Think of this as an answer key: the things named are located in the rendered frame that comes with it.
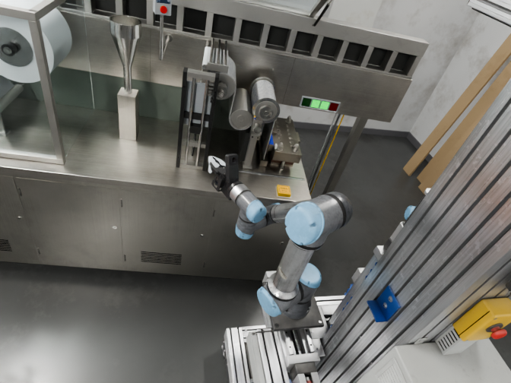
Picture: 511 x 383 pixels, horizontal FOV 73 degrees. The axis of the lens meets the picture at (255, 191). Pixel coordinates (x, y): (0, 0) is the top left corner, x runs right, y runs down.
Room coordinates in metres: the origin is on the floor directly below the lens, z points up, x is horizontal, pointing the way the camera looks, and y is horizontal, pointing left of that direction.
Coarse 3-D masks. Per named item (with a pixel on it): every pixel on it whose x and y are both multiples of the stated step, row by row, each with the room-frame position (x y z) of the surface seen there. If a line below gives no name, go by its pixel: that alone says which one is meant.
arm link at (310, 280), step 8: (312, 264) 0.91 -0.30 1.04; (304, 272) 0.85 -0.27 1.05; (312, 272) 0.87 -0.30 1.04; (304, 280) 0.81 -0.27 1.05; (312, 280) 0.82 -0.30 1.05; (320, 280) 0.84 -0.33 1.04; (304, 288) 0.80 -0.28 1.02; (312, 288) 0.81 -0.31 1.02; (304, 296) 0.79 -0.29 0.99; (312, 296) 0.83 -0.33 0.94
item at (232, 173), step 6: (228, 156) 1.06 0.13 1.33; (234, 156) 1.08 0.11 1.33; (228, 162) 1.05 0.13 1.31; (234, 162) 1.06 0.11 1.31; (228, 168) 1.04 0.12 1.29; (234, 168) 1.06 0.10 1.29; (228, 174) 1.03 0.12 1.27; (234, 174) 1.05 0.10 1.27; (228, 180) 1.02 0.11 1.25; (234, 180) 1.03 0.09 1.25
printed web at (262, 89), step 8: (232, 64) 1.78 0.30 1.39; (216, 72) 1.60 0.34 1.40; (232, 72) 1.67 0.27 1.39; (256, 88) 1.80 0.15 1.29; (264, 88) 1.78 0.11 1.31; (272, 88) 1.84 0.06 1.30; (232, 96) 1.68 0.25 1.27; (256, 96) 1.72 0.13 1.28; (264, 96) 1.69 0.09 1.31; (272, 96) 1.73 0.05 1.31; (232, 104) 1.62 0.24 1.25
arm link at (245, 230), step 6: (240, 222) 0.92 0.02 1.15; (246, 222) 0.91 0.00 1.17; (258, 222) 0.95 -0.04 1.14; (264, 222) 0.97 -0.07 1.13; (240, 228) 0.92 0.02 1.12; (246, 228) 0.91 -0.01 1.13; (252, 228) 0.93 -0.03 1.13; (258, 228) 0.95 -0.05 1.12; (240, 234) 0.91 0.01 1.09; (246, 234) 0.91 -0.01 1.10; (252, 234) 0.93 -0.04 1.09
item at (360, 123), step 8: (360, 120) 2.31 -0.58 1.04; (352, 128) 2.36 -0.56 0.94; (360, 128) 2.32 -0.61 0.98; (352, 136) 2.31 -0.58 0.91; (344, 144) 2.36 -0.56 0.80; (352, 144) 2.32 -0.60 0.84; (344, 152) 2.31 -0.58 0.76; (344, 160) 2.32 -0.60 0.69; (336, 168) 2.32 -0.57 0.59; (336, 176) 2.32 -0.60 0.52; (328, 184) 2.33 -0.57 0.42; (336, 184) 2.32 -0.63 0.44
